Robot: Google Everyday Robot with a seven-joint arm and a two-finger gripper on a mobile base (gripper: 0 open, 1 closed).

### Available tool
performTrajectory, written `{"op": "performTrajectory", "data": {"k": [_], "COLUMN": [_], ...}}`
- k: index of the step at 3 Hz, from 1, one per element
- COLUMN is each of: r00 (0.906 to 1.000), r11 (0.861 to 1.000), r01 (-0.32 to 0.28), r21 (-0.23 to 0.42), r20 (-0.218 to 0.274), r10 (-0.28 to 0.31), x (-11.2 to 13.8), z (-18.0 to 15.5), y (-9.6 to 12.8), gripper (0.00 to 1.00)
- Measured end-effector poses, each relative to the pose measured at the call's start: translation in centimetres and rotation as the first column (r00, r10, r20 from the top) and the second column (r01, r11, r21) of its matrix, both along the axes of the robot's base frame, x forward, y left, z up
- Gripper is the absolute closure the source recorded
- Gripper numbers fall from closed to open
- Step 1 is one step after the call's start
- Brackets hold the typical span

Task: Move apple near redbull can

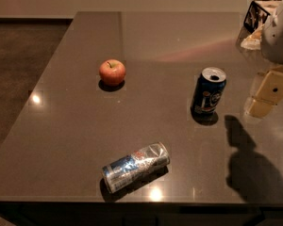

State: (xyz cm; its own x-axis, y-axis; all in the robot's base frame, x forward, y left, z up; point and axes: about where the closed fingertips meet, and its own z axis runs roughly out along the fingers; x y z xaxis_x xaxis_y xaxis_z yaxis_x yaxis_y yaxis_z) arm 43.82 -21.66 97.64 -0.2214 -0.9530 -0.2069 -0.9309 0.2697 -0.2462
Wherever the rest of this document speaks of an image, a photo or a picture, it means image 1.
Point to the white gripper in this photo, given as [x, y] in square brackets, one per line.
[279, 38]

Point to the red apple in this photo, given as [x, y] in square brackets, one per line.
[112, 72]

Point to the blue pepsi can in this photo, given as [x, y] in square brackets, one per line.
[208, 92]

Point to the silver blue redbull can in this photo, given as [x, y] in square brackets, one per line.
[130, 168]

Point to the white snack bag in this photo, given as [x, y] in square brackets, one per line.
[253, 41]

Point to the black wire basket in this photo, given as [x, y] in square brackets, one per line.
[258, 12]

